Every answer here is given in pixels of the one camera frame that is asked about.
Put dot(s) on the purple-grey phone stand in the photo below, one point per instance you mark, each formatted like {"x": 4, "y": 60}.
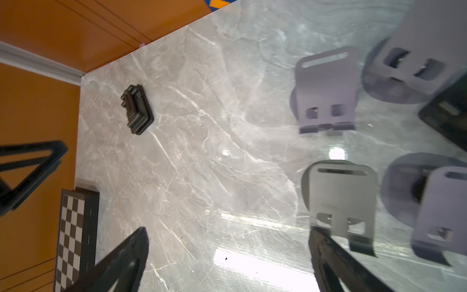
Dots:
{"x": 422, "y": 56}
{"x": 428, "y": 193}
{"x": 326, "y": 91}

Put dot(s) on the dark grey round phone stand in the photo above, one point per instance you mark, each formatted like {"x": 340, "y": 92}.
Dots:
{"x": 342, "y": 198}

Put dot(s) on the black phone stand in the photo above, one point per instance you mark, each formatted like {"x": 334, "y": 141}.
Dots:
{"x": 138, "y": 110}
{"x": 446, "y": 113}

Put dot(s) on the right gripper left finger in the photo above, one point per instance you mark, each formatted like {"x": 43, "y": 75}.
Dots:
{"x": 121, "y": 270}

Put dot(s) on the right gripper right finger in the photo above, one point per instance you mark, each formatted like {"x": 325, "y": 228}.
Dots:
{"x": 333, "y": 266}

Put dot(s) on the left aluminium corner post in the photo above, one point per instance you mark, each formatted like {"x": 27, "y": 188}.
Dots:
{"x": 25, "y": 60}

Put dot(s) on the black white checkerboard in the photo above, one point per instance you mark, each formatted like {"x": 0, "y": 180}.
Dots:
{"x": 77, "y": 236}

